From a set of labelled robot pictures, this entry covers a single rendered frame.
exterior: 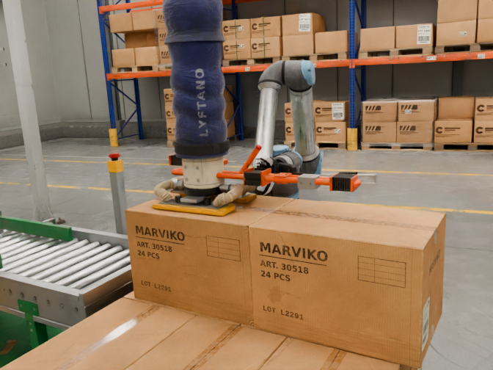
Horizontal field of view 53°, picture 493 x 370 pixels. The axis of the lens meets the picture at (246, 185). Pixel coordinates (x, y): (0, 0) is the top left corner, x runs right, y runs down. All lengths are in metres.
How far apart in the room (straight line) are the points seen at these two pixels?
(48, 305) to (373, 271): 1.47
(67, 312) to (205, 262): 0.71
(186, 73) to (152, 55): 8.91
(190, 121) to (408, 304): 1.02
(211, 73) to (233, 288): 0.82
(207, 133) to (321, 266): 0.68
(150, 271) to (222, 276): 0.36
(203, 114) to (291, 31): 7.60
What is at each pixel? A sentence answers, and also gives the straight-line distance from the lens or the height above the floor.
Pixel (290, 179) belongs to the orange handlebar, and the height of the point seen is 1.08.
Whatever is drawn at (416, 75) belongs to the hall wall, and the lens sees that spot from 10.27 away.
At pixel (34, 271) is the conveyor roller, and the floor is 0.54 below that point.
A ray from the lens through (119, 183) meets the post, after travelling 3.07.
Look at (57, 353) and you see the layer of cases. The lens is 1.95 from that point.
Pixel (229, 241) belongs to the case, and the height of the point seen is 0.87.
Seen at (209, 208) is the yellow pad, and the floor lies 0.97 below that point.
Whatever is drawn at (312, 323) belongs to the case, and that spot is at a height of 0.62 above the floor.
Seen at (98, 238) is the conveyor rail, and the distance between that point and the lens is 3.04.
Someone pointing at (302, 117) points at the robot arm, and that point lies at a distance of 2.52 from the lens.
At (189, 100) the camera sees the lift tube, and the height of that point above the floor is 1.38.
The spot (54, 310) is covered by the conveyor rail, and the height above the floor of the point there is 0.49.
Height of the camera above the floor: 1.48
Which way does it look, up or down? 13 degrees down
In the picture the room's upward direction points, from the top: 3 degrees counter-clockwise
